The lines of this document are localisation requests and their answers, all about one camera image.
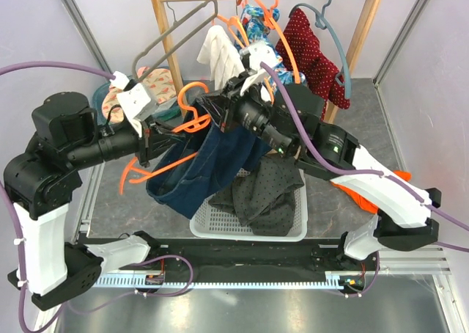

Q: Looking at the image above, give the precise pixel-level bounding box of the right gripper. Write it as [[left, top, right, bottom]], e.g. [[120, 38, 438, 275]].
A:
[[198, 70, 294, 158]]

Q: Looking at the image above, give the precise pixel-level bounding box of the orange plastic hanger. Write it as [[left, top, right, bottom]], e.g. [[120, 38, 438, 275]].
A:
[[119, 81, 211, 195]]

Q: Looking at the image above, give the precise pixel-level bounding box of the white garment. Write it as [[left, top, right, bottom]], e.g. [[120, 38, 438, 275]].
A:
[[196, 25, 245, 90]]

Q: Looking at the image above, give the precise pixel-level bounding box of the blue denim skirt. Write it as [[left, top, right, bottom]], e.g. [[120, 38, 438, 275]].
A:
[[146, 123, 270, 219]]

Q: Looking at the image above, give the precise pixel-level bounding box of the blue floral garment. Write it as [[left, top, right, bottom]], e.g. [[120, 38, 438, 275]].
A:
[[240, 4, 307, 93]]

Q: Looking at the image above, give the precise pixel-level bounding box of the orange floral garment hanger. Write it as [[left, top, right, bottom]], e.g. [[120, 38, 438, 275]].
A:
[[254, 0, 301, 84]]

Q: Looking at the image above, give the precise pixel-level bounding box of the grey dotted garment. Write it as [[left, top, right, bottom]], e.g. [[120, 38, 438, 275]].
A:
[[209, 154, 304, 236]]

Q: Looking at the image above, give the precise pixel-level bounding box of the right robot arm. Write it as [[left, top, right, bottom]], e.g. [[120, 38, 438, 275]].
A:
[[196, 76, 441, 270]]

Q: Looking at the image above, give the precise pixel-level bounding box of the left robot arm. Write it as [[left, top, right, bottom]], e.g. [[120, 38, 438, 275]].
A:
[[4, 92, 177, 311]]

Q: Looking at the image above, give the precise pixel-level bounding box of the blue-grey plastic hanger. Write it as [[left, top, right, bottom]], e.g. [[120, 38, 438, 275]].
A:
[[289, 0, 352, 101]]

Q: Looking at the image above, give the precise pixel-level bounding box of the teal plastic basket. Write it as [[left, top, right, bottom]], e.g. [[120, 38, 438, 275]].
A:
[[91, 65, 184, 121]]

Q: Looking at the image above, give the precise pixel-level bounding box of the tulip pattern fabric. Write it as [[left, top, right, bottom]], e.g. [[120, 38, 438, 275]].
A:
[[101, 65, 179, 123]]

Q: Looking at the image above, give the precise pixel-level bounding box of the white plastic laundry basket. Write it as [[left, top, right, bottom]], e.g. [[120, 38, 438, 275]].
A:
[[190, 186, 308, 242]]

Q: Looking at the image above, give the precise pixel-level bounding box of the red dotted garment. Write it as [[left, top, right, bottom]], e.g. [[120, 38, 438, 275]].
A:
[[283, 8, 350, 109]]

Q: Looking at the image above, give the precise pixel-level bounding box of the orange cloth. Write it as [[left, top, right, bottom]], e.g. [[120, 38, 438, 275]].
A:
[[331, 169, 413, 215]]

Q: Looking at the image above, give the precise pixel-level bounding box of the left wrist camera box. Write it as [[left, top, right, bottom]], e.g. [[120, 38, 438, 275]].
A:
[[110, 71, 157, 138]]

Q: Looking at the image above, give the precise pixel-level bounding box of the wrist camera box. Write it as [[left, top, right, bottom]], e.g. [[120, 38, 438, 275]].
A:
[[110, 71, 157, 138], [239, 40, 281, 96]]

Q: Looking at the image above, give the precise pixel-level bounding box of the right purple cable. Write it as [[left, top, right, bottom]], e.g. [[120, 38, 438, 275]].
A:
[[259, 61, 469, 253]]

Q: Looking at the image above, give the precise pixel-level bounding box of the purple cable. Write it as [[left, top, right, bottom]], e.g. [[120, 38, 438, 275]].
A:
[[259, 61, 469, 253], [0, 61, 118, 333]]

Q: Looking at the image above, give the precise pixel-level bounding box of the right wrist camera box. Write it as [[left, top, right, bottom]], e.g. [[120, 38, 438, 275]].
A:
[[239, 40, 281, 96]]

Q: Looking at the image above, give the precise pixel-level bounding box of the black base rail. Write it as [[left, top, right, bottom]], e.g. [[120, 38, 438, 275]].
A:
[[78, 233, 380, 286]]

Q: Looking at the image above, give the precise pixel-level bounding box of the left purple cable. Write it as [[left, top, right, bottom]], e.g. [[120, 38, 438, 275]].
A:
[[0, 61, 118, 333]]

